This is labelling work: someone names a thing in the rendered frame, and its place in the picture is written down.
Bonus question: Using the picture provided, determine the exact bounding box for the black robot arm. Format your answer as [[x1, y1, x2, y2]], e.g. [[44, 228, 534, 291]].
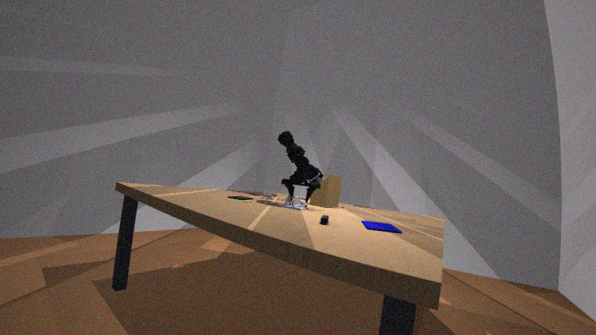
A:
[[278, 131, 324, 185]]

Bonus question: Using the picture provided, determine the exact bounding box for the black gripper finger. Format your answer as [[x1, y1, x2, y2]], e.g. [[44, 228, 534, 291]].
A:
[[285, 185, 294, 200], [306, 188, 316, 202]]

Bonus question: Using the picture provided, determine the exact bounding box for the blue rectangular plate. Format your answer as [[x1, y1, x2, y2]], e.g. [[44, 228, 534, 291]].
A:
[[362, 220, 402, 234]]

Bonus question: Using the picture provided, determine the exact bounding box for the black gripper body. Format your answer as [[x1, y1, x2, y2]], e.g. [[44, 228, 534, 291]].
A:
[[281, 169, 321, 189]]

